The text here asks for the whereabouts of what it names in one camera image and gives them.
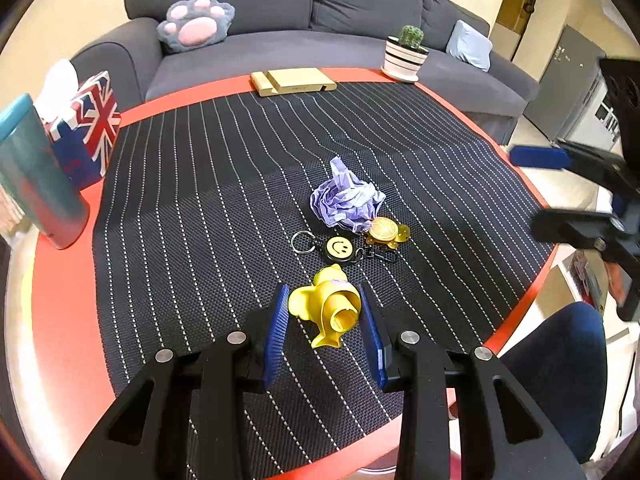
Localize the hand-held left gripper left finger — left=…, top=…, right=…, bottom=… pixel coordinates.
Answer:
left=62, top=282, right=291, bottom=480

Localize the wooden door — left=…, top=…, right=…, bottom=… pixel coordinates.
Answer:
left=495, top=0, right=543, bottom=61

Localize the grey sofa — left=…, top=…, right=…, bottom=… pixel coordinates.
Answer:
left=70, top=0, right=542, bottom=146

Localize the wooden phone stand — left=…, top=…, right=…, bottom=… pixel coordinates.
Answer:
left=250, top=67, right=338, bottom=97

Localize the purple crumpled paper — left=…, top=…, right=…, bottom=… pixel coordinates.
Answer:
left=310, top=156, right=387, bottom=233

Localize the grey refrigerator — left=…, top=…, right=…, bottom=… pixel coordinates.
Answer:
left=522, top=25, right=608, bottom=143

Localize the white door with window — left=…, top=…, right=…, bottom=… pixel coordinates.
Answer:
left=585, top=75, right=623, bottom=146

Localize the teal tumbler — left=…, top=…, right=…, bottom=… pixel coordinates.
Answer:
left=0, top=93, right=91, bottom=251

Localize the flag print tissue box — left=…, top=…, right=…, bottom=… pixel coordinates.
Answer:
left=35, top=59, right=122, bottom=191

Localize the yellow duck toy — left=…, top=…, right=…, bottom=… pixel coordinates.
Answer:
left=288, top=265, right=362, bottom=350

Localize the paw shaped cushion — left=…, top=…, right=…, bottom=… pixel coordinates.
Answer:
left=156, top=0, right=236, bottom=54

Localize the black striped table mat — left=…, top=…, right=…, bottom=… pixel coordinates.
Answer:
left=91, top=80, right=558, bottom=480

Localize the blue chair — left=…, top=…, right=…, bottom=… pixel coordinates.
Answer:
left=500, top=301, right=608, bottom=466

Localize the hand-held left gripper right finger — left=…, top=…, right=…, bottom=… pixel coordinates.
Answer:
left=359, top=280, right=586, bottom=480

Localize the orange turtle toy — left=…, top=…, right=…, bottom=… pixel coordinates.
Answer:
left=364, top=216, right=412, bottom=250

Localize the white shelf unit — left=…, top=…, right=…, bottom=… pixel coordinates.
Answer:
left=556, top=247, right=628, bottom=343

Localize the potted cactus striped pot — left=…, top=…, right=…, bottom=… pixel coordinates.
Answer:
left=381, top=25, right=430, bottom=83

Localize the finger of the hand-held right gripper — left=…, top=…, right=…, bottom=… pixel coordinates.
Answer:
left=507, top=141, right=626, bottom=193
left=531, top=208, right=621, bottom=258

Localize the light blue cushion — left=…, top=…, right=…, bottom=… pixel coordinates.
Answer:
left=446, top=20, right=493, bottom=72

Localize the smiley face keychain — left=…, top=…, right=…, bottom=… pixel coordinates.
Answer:
left=292, top=231, right=401, bottom=265

